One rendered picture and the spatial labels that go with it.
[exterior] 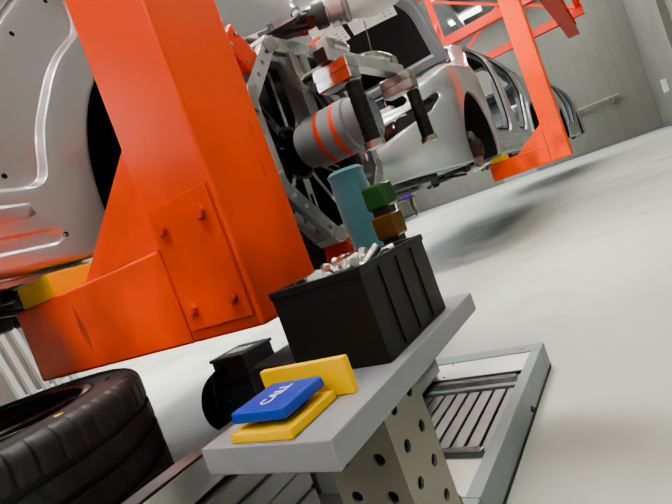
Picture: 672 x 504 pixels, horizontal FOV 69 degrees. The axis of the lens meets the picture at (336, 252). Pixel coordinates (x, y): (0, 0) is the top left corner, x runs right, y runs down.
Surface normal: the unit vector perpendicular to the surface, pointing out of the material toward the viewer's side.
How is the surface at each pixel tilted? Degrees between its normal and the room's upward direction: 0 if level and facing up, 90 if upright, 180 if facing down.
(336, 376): 90
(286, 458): 90
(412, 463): 90
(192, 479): 90
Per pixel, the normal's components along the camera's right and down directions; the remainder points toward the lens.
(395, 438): 0.80, -0.26
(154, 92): -0.50, 0.22
